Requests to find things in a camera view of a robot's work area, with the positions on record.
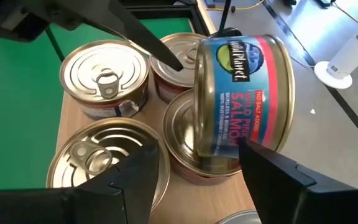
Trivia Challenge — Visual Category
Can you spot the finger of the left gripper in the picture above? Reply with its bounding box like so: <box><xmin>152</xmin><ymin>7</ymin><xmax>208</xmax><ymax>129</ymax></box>
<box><xmin>88</xmin><ymin>0</ymin><xmax>185</xmax><ymax>72</ymax></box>

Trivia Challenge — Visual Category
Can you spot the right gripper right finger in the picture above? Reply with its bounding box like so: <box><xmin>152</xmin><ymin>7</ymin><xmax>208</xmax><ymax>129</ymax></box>
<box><xmin>239</xmin><ymin>139</ymin><xmax>358</xmax><ymax>224</ymax></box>

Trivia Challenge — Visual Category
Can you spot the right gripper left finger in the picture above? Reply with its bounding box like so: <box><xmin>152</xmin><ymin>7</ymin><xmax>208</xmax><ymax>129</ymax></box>
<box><xmin>0</xmin><ymin>139</ymin><xmax>160</xmax><ymax>224</ymax></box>

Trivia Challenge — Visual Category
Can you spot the blue pink salmon can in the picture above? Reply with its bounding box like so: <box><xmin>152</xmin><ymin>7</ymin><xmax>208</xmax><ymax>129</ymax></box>
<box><xmin>45</xmin><ymin>117</ymin><xmax>171</xmax><ymax>214</ymax></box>
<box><xmin>193</xmin><ymin>34</ymin><xmax>296</xmax><ymax>160</ymax></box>
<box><xmin>149</xmin><ymin>32</ymin><xmax>209</xmax><ymax>104</ymax></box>
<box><xmin>162</xmin><ymin>88</ymin><xmax>245</xmax><ymax>187</ymax></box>
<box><xmin>59</xmin><ymin>39</ymin><xmax>150</xmax><ymax>121</ymax></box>

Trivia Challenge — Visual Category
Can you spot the white tower fan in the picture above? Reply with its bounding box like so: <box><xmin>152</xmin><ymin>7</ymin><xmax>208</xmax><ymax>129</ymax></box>
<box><xmin>314</xmin><ymin>12</ymin><xmax>358</xmax><ymax>90</ymax></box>

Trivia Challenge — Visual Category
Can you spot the black frame wooden shelf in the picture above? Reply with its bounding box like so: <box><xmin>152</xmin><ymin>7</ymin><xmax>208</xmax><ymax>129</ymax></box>
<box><xmin>44</xmin><ymin>0</ymin><xmax>262</xmax><ymax>224</ymax></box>

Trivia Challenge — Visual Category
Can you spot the yellow floor cable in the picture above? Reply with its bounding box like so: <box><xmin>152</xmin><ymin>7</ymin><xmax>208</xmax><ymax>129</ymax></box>
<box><xmin>206</xmin><ymin>0</ymin><xmax>265</xmax><ymax>12</ymax></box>

